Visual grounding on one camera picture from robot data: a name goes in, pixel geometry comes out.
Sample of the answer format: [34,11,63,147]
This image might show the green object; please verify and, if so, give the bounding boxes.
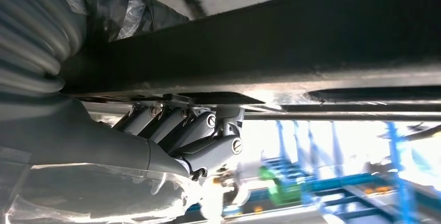
[258,165,306,206]

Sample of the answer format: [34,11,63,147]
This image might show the blue metal rack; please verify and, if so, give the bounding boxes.
[256,121,441,224]

